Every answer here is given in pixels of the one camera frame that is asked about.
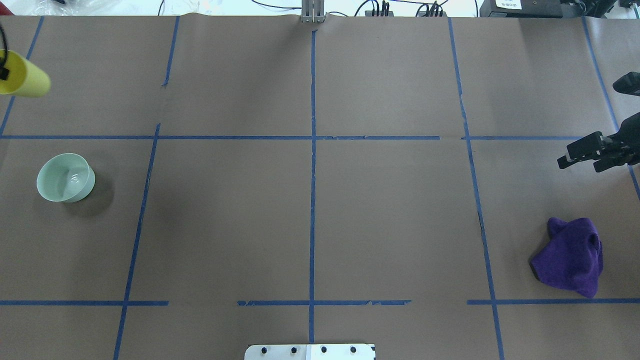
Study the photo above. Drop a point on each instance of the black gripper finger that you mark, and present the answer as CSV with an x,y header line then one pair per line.
x,y
586,148
4,73

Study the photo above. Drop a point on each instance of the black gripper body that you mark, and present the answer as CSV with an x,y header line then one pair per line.
x,y
621,148

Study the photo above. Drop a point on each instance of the yellow plastic cup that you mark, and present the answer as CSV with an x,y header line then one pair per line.
x,y
25,78

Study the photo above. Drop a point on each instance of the black box on desk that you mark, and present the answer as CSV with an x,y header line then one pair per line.
x,y
542,9

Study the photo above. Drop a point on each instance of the purple crumpled cloth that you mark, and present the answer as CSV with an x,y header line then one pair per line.
x,y
572,259

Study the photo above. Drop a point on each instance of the pale green ceramic bowl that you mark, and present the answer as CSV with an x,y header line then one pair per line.
x,y
65,178

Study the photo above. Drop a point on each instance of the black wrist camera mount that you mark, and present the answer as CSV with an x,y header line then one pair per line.
x,y
628,84

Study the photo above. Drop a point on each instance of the grey aluminium frame post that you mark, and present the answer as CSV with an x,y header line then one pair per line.
x,y
313,11

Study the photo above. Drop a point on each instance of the white camera stand base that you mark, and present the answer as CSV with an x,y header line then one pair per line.
x,y
329,351

